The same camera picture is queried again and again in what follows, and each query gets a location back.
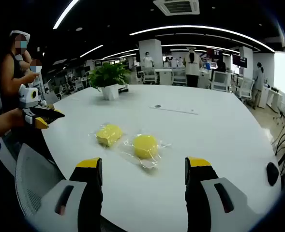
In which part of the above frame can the square yellow wrapped cake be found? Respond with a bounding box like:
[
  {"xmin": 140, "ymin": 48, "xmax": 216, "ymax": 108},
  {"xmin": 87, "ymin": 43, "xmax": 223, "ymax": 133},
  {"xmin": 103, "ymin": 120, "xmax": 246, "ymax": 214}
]
[{"xmin": 88, "ymin": 122, "xmax": 128, "ymax": 150}]

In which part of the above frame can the white head-mounted device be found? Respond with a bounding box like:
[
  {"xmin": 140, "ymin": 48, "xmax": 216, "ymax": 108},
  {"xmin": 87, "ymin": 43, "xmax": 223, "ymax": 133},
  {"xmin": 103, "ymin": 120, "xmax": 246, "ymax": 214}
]
[{"xmin": 10, "ymin": 30, "xmax": 31, "ymax": 43}]

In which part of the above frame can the round yellow wrapped cake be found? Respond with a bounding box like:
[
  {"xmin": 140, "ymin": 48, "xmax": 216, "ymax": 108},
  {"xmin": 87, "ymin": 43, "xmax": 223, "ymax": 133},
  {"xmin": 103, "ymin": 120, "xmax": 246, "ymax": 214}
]
[{"xmin": 121, "ymin": 131, "xmax": 172, "ymax": 170}]

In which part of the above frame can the white table cable cover strip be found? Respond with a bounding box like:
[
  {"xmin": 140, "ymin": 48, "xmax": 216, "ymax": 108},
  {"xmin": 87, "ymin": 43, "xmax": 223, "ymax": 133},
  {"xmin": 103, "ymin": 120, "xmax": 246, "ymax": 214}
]
[{"xmin": 149, "ymin": 104, "xmax": 199, "ymax": 116}]

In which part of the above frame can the straight ceiling light strip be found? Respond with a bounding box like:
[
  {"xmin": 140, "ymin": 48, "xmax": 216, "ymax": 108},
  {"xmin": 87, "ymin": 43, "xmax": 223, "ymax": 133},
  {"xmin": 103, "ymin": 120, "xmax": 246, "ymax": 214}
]
[{"xmin": 53, "ymin": 0, "xmax": 80, "ymax": 29}]

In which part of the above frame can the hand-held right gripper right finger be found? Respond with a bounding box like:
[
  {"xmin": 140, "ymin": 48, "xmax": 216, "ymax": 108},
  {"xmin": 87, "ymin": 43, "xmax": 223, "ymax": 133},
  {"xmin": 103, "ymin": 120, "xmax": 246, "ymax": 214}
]
[{"xmin": 184, "ymin": 156, "xmax": 261, "ymax": 232}]

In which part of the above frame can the white office chair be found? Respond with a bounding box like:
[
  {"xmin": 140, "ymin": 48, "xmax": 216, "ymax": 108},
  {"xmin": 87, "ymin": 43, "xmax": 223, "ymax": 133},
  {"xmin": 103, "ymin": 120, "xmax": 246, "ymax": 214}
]
[
  {"xmin": 172, "ymin": 67, "xmax": 187, "ymax": 86},
  {"xmin": 239, "ymin": 77, "xmax": 255, "ymax": 100},
  {"xmin": 142, "ymin": 67, "xmax": 161, "ymax": 85},
  {"xmin": 210, "ymin": 70, "xmax": 232, "ymax": 93}
]

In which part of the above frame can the black computer mouse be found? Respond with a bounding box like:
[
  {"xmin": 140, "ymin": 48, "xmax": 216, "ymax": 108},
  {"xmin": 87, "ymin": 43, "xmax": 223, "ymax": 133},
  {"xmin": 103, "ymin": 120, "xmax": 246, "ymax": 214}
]
[{"xmin": 266, "ymin": 161, "xmax": 280, "ymax": 187}]

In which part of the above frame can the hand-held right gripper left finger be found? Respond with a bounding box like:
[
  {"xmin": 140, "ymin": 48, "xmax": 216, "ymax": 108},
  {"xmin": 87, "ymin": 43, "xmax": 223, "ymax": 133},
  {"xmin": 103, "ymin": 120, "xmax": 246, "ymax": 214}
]
[{"xmin": 30, "ymin": 157, "xmax": 104, "ymax": 232}]

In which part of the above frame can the ceiling air conditioner vent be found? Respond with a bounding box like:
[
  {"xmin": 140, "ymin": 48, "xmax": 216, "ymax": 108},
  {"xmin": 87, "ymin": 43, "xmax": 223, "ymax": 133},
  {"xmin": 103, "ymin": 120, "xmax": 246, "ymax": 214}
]
[{"xmin": 153, "ymin": 0, "xmax": 200, "ymax": 16}]

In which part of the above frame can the round yellow silicone block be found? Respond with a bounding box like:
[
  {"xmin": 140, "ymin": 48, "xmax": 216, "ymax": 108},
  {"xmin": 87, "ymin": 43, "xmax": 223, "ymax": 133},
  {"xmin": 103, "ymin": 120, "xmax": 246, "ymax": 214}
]
[{"xmin": 133, "ymin": 135, "xmax": 159, "ymax": 160}]

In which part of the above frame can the long curved ceiling light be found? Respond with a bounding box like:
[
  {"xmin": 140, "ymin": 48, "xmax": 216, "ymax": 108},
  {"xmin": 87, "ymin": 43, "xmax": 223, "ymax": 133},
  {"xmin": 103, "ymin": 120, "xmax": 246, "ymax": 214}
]
[{"xmin": 129, "ymin": 25, "xmax": 276, "ymax": 53}]

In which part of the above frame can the grey mesh office chair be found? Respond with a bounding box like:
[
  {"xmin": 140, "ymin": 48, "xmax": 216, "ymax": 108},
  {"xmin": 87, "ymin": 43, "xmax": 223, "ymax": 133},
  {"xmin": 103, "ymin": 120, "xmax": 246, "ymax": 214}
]
[{"xmin": 14, "ymin": 142, "xmax": 68, "ymax": 217}]

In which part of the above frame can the potted green plant white pot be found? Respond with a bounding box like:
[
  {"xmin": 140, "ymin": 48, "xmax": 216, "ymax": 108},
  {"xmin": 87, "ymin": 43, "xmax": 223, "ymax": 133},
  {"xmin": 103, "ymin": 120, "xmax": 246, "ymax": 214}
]
[{"xmin": 87, "ymin": 62, "xmax": 132, "ymax": 101}]

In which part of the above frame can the square yellow silicone block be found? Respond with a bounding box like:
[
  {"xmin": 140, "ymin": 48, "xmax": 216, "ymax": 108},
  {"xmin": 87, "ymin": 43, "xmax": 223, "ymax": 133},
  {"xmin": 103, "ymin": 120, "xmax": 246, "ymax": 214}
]
[{"xmin": 95, "ymin": 123, "xmax": 123, "ymax": 147}]

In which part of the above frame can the wall screen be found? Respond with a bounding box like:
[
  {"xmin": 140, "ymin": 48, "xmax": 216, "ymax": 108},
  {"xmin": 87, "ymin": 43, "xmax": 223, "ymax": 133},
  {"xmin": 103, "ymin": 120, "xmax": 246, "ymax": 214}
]
[
  {"xmin": 232, "ymin": 54, "xmax": 248, "ymax": 68},
  {"xmin": 206, "ymin": 47, "xmax": 224, "ymax": 58}
]

